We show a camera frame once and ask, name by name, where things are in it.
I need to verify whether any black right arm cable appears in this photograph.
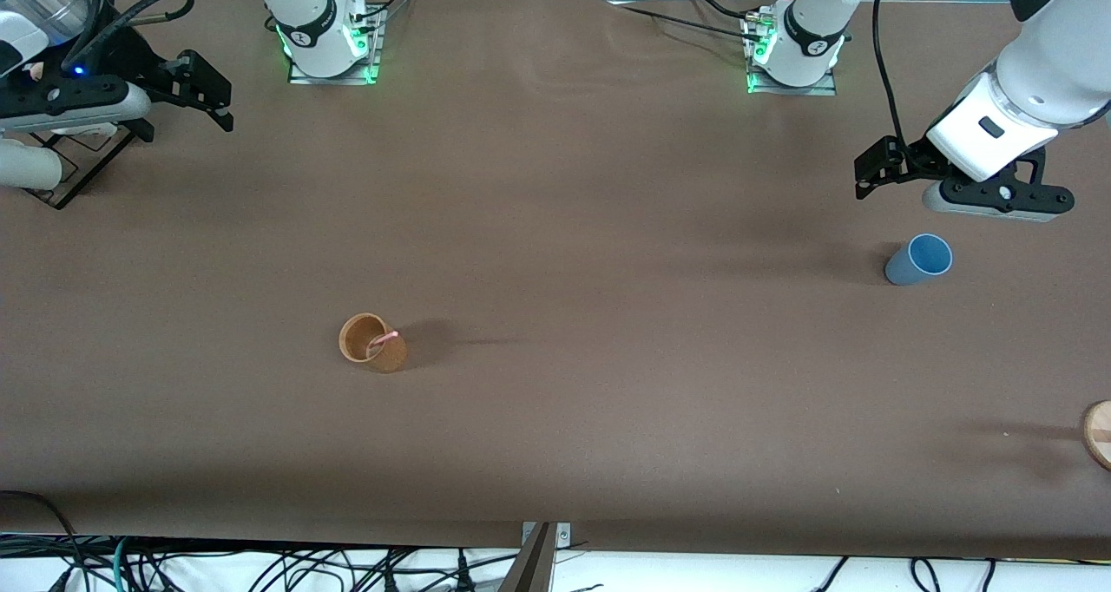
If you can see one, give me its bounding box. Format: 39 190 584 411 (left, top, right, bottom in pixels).
61 0 197 74

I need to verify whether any round wooden disc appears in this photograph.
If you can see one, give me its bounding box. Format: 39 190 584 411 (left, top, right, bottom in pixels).
1081 399 1111 472

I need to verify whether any blue cup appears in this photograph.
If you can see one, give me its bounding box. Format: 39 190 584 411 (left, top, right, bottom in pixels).
884 234 954 287

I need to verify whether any black cable across table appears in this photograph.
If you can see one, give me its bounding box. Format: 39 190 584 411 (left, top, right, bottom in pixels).
590 0 786 46

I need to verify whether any brown cup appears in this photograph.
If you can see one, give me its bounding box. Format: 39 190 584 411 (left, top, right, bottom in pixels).
338 312 408 374

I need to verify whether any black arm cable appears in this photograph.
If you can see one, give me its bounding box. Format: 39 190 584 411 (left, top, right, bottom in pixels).
61 0 197 74
871 0 914 155

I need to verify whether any black looped cable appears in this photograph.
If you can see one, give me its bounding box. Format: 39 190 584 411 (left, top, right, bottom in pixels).
0 490 83 592

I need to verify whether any brown table mat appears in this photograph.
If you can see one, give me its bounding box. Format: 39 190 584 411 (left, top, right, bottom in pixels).
0 0 1111 560

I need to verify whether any metal table clamp bracket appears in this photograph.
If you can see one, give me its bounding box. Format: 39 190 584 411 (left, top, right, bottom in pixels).
499 521 573 592

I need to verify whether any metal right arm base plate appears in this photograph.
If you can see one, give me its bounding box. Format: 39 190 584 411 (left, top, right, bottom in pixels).
287 3 385 86

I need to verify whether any black wire cup rack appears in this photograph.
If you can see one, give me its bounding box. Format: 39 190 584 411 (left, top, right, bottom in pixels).
0 122 141 212

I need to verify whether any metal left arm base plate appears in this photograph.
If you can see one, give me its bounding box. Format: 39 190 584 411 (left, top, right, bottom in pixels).
745 12 839 97

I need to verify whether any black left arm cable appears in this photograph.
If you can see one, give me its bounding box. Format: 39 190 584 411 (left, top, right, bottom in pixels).
871 0 914 155

